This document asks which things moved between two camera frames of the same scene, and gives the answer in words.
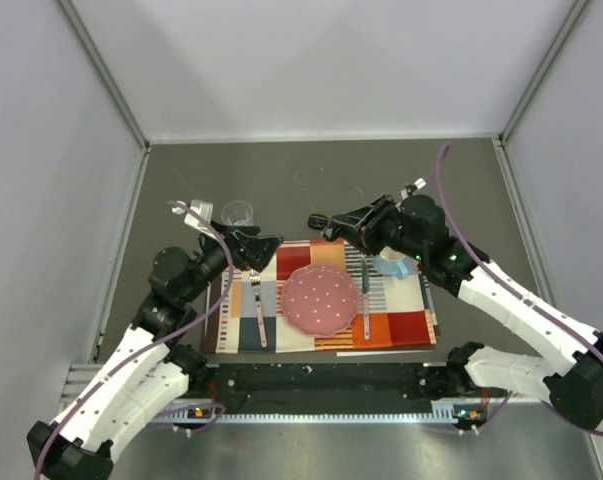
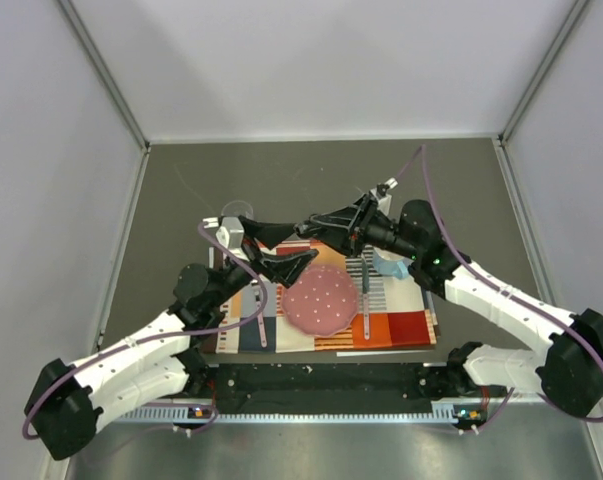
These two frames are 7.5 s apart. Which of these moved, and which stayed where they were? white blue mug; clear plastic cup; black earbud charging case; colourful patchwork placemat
Moved: black earbud charging case
Stayed: white blue mug; clear plastic cup; colourful patchwork placemat
